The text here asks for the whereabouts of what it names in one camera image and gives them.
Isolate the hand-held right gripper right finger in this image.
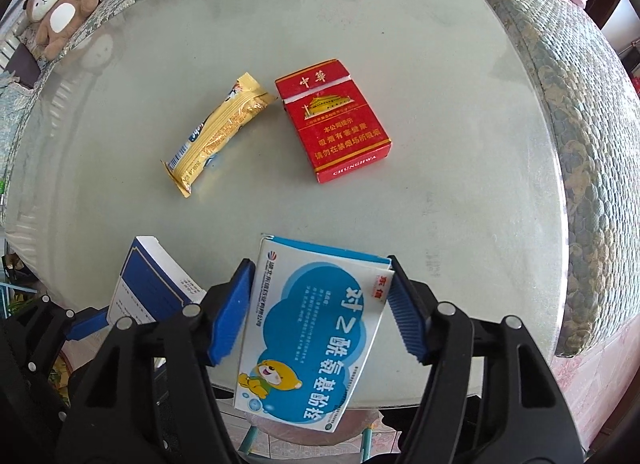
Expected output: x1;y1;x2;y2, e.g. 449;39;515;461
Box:
387;255;586;464

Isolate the pale green coffee table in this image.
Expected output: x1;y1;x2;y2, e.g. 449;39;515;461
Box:
2;0;571;412

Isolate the blue cartoon medicine box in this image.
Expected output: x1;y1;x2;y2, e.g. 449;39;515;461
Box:
234;237;394;432

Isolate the blue and white box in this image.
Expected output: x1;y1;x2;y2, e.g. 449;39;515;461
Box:
107;237;207;323

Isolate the red cigarette pack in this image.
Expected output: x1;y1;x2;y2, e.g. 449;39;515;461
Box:
274;59;393;184

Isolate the yellow snack wrapper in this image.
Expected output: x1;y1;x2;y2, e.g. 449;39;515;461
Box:
160;73;277;198

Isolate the quilted blue-green sofa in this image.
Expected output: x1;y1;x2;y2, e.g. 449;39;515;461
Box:
0;0;640;357

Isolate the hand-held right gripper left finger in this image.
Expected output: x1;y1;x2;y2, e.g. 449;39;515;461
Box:
57;258;257;464

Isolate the brown teddy bear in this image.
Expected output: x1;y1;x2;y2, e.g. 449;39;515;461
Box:
25;0;100;60

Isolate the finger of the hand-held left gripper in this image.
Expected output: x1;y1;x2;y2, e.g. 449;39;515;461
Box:
10;294;108;360

